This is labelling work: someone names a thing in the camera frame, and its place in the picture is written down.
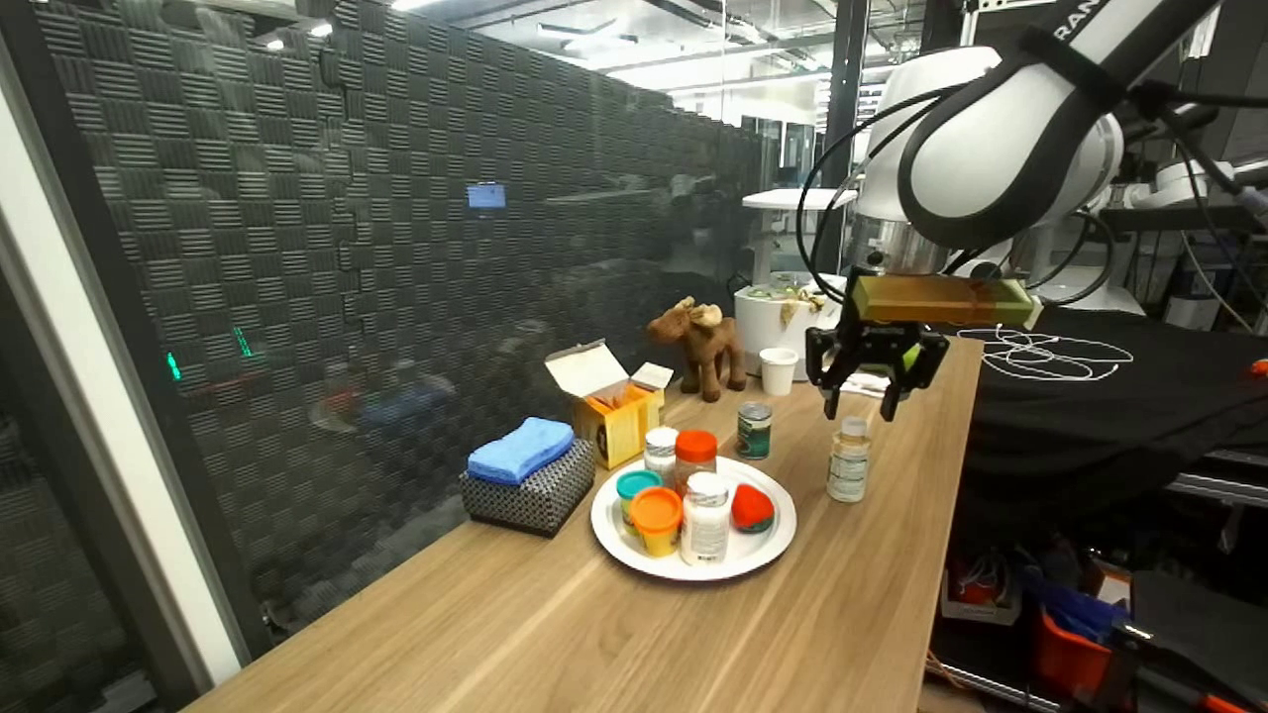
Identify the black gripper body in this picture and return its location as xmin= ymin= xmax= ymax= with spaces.
xmin=836 ymin=305 xmax=936 ymax=390

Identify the tall cream supplement bottle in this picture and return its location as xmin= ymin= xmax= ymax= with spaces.
xmin=823 ymin=370 xmax=891 ymax=506

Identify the orange strawberry toy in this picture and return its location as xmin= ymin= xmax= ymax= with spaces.
xmin=728 ymin=480 xmax=780 ymax=538

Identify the spice bottle orange lid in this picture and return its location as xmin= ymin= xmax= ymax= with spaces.
xmin=667 ymin=425 xmax=725 ymax=494

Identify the small white pill bottle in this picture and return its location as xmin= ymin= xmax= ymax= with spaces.
xmin=643 ymin=419 xmax=685 ymax=480

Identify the small tub orange lid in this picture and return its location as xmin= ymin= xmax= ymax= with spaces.
xmin=622 ymin=485 xmax=691 ymax=560

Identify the white paper plate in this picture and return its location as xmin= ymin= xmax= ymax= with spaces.
xmin=588 ymin=452 xmax=804 ymax=585

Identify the white paper cup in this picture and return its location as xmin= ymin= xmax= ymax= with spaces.
xmin=751 ymin=341 xmax=804 ymax=399

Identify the flat card on wrist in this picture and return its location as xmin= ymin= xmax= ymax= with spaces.
xmin=850 ymin=270 xmax=1047 ymax=333

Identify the green food can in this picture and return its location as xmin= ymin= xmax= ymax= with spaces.
xmin=733 ymin=399 xmax=778 ymax=462

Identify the black side table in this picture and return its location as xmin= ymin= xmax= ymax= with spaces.
xmin=968 ymin=305 xmax=1268 ymax=534

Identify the open yellow cardboard box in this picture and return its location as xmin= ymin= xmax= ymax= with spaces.
xmin=543 ymin=337 xmax=677 ymax=476

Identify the blue sponge cloth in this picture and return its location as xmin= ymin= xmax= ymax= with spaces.
xmin=463 ymin=412 xmax=582 ymax=491

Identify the grey patterned block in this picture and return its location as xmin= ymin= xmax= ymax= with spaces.
xmin=455 ymin=437 xmax=603 ymax=538

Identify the red storage bin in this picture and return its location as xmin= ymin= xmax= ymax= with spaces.
xmin=1026 ymin=605 xmax=1116 ymax=704

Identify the white coiled cable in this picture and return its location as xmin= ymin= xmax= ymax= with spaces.
xmin=971 ymin=320 xmax=1142 ymax=390

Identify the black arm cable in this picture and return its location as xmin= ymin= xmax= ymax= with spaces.
xmin=792 ymin=78 xmax=1005 ymax=309

